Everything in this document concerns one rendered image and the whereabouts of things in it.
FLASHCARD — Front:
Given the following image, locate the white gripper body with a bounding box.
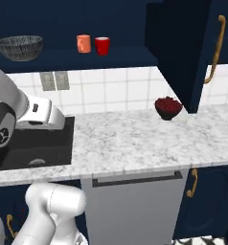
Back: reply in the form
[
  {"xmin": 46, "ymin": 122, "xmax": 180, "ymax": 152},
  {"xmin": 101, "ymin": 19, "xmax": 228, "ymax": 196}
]
[{"xmin": 15, "ymin": 103, "xmax": 67, "ymax": 132}]

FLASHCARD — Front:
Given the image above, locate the navy base cabinet door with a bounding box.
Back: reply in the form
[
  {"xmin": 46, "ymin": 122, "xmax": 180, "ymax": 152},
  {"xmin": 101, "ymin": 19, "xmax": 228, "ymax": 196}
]
[
  {"xmin": 172, "ymin": 164, "xmax": 228, "ymax": 242},
  {"xmin": 0, "ymin": 179, "xmax": 90, "ymax": 245}
]

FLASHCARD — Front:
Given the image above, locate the black hob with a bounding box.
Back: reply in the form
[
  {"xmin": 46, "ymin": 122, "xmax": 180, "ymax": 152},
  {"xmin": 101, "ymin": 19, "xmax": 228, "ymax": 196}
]
[{"xmin": 0, "ymin": 116, "xmax": 76, "ymax": 172}]

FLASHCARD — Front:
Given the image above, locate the orange cup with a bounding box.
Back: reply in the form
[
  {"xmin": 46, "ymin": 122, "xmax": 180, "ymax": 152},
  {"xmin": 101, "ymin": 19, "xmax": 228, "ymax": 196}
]
[{"xmin": 76, "ymin": 33, "xmax": 92, "ymax": 55}]

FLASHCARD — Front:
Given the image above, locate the grey patterned bowl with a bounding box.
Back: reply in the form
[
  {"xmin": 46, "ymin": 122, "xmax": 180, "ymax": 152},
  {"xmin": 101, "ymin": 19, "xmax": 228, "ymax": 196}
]
[{"xmin": 0, "ymin": 34, "xmax": 44, "ymax": 62}]

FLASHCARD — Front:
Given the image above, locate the red cup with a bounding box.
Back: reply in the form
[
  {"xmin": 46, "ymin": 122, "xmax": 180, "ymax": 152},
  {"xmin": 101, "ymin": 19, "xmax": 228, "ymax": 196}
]
[{"xmin": 94, "ymin": 36, "xmax": 111, "ymax": 56}]

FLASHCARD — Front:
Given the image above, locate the dark red bowl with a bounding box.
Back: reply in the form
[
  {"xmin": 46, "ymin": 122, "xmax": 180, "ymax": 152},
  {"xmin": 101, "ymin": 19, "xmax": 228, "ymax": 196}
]
[{"xmin": 153, "ymin": 96, "xmax": 184, "ymax": 122}]

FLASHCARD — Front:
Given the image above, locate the grey dishwasher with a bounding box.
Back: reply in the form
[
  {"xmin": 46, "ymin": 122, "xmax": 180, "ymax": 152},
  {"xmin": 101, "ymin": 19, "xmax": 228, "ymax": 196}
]
[{"xmin": 80, "ymin": 168, "xmax": 190, "ymax": 245}]

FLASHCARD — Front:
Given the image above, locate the black and white rug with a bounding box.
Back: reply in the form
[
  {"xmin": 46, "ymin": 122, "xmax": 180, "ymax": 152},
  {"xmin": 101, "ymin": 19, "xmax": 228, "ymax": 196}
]
[{"xmin": 171, "ymin": 234, "xmax": 223, "ymax": 245}]

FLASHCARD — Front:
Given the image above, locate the grey wall socket plate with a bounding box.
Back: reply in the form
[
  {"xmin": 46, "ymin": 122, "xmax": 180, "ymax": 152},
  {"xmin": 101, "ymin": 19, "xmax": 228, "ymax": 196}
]
[
  {"xmin": 39, "ymin": 71, "xmax": 57, "ymax": 92},
  {"xmin": 54, "ymin": 70, "xmax": 71, "ymax": 91}
]

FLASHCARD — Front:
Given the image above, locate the dark dishwasher handle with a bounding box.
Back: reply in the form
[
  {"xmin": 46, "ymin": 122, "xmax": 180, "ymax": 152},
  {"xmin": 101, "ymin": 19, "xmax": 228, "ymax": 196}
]
[{"xmin": 91, "ymin": 170, "xmax": 184, "ymax": 189}]

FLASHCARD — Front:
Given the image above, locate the navy open wall cabinet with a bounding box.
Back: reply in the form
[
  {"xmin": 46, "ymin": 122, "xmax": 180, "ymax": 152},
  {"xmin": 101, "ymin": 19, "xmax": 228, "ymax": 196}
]
[{"xmin": 0, "ymin": 0, "xmax": 160, "ymax": 75}]

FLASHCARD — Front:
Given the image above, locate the short brass door handle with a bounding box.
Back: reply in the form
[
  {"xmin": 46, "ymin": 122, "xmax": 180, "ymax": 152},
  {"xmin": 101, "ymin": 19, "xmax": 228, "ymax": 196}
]
[
  {"xmin": 5, "ymin": 213, "xmax": 18, "ymax": 240},
  {"xmin": 186, "ymin": 167, "xmax": 199, "ymax": 199}
]

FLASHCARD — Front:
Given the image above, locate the long brass door handle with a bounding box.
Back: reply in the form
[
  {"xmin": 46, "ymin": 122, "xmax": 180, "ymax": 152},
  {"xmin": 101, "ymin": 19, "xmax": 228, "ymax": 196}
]
[{"xmin": 203, "ymin": 14, "xmax": 227, "ymax": 85}]

